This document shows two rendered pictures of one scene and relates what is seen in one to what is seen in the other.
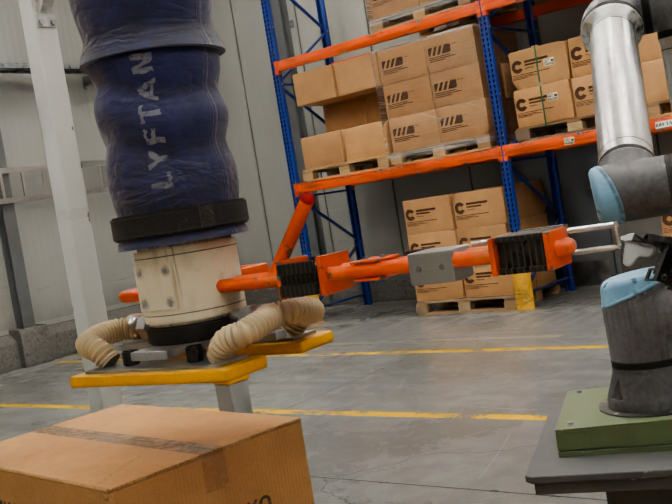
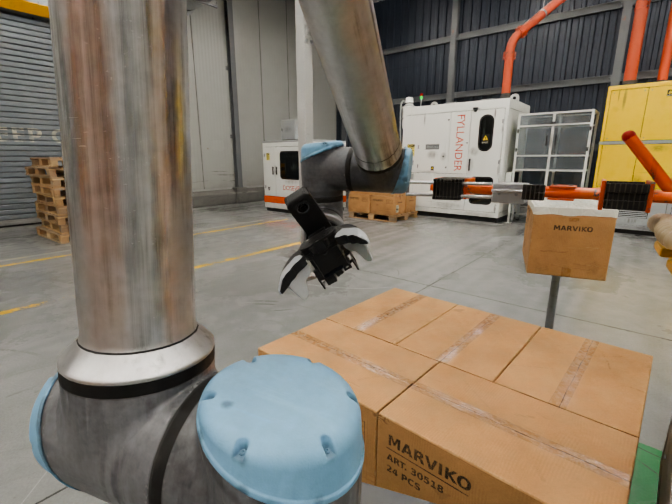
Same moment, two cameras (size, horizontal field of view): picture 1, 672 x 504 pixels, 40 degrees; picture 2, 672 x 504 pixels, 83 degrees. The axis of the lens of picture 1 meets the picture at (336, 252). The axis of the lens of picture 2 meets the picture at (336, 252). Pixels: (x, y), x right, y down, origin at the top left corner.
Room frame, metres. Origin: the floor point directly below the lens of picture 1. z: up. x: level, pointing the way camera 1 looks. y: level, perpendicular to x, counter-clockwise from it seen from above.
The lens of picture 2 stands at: (2.20, -0.54, 1.29)
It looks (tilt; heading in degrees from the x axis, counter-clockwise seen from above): 14 degrees down; 181
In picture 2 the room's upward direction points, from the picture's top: straight up
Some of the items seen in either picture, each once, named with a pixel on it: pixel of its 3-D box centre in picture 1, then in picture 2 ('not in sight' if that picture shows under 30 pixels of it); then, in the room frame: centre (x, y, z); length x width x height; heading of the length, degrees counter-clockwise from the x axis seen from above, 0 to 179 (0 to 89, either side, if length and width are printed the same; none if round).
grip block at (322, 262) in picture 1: (314, 274); (624, 194); (1.42, 0.04, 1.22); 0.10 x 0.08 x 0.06; 147
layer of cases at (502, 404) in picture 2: not in sight; (447, 395); (0.83, -0.10, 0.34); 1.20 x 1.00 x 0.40; 48
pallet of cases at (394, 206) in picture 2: not in sight; (383, 197); (-6.28, 0.43, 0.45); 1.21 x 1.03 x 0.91; 51
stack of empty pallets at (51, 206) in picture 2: not in sight; (78, 196); (-4.27, -5.01, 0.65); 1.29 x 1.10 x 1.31; 51
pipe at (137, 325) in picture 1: (198, 326); not in sight; (1.55, 0.25, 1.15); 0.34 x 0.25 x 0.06; 57
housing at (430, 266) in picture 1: (440, 264); (510, 192); (1.30, -0.14, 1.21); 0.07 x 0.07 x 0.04; 57
